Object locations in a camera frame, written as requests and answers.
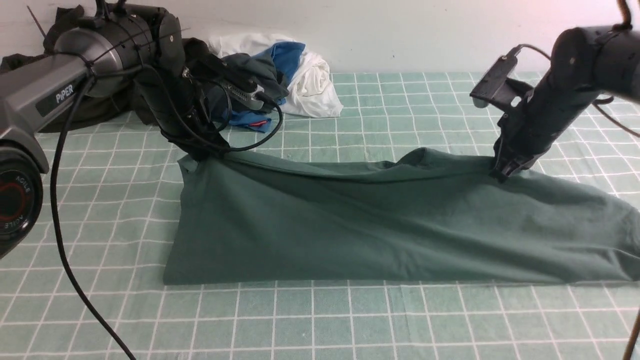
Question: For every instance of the checkered green tablecloth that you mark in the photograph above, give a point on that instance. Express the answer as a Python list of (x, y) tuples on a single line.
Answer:
[(119, 187)]

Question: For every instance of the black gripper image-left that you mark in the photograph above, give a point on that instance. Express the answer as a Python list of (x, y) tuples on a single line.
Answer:
[(176, 103)]

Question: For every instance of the dark olive crumpled garment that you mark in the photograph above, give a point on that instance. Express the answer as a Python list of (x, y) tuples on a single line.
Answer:
[(92, 111)]

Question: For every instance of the green long-sleeve top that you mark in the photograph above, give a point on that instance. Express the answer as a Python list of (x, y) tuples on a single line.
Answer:
[(430, 216)]

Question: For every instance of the silver wrist camera image-left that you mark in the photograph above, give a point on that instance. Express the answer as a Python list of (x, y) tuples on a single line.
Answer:
[(210, 69)]

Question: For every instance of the blue crumpled garment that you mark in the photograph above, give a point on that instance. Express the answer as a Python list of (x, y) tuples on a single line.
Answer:
[(287, 60)]

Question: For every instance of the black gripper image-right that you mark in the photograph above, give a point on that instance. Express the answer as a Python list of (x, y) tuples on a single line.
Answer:
[(540, 118)]

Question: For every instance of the dark grey crumpled garment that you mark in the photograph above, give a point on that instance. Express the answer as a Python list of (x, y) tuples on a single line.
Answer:
[(217, 105)]

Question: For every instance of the white crumpled garment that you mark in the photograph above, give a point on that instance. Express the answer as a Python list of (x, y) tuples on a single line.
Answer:
[(311, 90)]

